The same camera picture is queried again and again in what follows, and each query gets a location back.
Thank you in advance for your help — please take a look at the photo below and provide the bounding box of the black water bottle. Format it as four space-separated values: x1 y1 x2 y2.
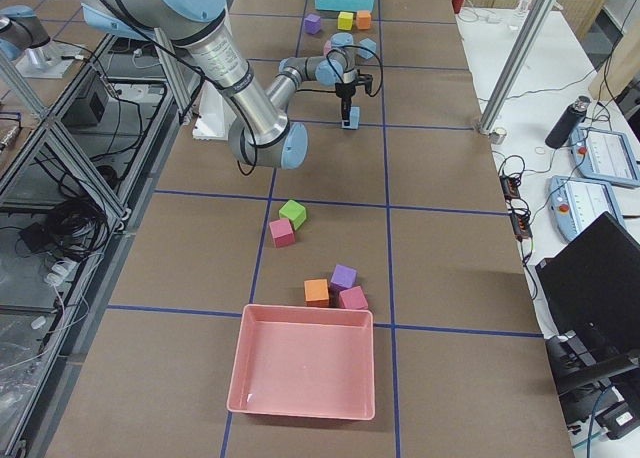
544 95 591 149

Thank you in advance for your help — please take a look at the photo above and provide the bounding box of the teach pendant far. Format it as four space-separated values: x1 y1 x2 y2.
569 126 639 188

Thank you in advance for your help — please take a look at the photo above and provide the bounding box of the light blue foam block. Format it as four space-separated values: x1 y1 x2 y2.
341 106 360 130
357 38 377 60

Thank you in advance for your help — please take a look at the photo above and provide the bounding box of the green foam block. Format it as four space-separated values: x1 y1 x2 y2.
278 200 307 230

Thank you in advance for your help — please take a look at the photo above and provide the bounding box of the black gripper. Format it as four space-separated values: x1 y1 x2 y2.
335 70 374 128

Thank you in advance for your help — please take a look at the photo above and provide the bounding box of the teach pendant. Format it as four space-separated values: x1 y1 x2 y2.
548 175 625 242
569 126 639 188

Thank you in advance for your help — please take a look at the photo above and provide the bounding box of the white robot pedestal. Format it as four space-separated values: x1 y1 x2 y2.
192 82 236 142

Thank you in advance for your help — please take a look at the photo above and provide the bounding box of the pink plastic tray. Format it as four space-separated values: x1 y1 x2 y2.
227 304 376 421

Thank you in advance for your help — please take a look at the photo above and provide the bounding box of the purple foam block left side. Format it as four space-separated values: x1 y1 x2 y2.
303 13 322 35

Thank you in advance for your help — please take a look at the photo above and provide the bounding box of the tape roll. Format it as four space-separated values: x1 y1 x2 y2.
489 127 507 145

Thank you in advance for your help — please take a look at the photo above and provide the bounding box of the magenta foam block near tray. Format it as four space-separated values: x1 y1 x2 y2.
338 286 369 310

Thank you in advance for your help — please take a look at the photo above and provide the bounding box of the black laptop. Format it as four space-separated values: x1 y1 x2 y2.
534 211 640 352

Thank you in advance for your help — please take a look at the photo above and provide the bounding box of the yellow foam block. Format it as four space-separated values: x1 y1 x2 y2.
337 11 354 31

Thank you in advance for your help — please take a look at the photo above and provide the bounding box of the orange foam block left side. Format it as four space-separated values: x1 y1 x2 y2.
355 10 372 31

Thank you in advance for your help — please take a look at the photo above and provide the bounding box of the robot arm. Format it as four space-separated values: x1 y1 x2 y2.
1 5 51 61
82 0 379 169

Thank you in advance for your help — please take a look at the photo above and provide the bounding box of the aluminium frame post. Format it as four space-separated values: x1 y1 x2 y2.
477 0 557 135

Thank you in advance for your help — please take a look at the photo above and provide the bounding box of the orange foam block right side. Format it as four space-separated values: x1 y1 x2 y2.
304 279 330 308

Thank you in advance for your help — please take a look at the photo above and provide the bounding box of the red foam block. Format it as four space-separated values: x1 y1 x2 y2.
269 218 295 248

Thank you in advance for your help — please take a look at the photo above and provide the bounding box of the orange foam block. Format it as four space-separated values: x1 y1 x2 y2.
355 10 372 31
304 279 330 308

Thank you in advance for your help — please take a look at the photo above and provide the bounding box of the purple foam block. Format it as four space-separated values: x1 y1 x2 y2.
330 264 357 293
303 13 322 35

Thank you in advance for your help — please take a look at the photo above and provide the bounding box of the purple foam block right side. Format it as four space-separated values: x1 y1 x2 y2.
330 264 357 293

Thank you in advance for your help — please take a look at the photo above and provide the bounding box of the teach pendant near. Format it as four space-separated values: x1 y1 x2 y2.
548 175 625 242

